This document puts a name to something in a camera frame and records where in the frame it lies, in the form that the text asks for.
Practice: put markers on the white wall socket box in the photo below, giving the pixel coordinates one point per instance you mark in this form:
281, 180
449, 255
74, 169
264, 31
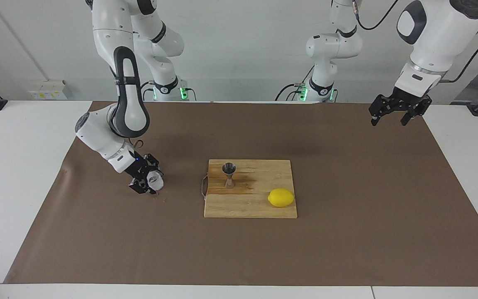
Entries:
48, 91

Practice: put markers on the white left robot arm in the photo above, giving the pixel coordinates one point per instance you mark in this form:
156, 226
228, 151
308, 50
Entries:
438, 33

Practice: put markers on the wooden cutting board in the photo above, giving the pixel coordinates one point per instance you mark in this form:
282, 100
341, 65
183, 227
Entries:
247, 205

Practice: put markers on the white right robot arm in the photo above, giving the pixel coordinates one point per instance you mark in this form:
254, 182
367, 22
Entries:
98, 137

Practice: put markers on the small clear plastic cup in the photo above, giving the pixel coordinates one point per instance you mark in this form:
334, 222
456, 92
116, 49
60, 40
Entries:
157, 182

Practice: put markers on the stainless steel jigger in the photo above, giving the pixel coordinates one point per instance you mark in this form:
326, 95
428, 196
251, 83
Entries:
229, 168

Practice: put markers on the yellow lemon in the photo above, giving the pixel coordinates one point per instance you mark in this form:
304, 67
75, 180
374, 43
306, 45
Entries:
281, 197

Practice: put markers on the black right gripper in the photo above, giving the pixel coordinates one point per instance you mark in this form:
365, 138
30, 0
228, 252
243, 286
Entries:
138, 169

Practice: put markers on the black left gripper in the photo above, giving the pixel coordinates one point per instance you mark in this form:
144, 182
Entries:
409, 101

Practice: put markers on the brown paper table mat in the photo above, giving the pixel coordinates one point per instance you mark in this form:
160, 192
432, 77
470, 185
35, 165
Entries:
239, 249

